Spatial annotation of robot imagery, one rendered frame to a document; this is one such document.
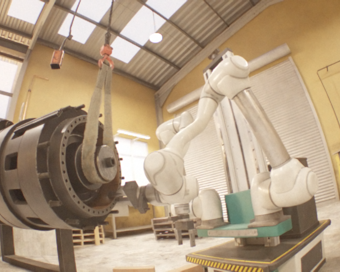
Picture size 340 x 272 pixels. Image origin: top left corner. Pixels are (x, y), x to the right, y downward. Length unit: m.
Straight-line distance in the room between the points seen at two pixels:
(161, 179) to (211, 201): 0.79
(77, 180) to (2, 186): 0.34
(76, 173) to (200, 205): 0.90
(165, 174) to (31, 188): 0.45
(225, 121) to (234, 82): 0.70
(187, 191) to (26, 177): 0.57
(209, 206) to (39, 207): 1.02
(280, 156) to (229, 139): 0.69
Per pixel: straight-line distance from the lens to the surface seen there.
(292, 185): 0.91
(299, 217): 1.39
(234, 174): 1.47
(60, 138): 0.72
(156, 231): 4.53
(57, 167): 0.69
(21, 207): 0.87
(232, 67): 0.91
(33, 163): 0.71
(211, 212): 1.38
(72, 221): 0.74
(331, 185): 5.57
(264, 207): 1.06
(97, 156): 0.75
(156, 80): 8.86
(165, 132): 1.52
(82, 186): 0.80
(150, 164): 0.63
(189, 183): 0.77
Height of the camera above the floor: 0.65
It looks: 21 degrees up
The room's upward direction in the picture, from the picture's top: 7 degrees counter-clockwise
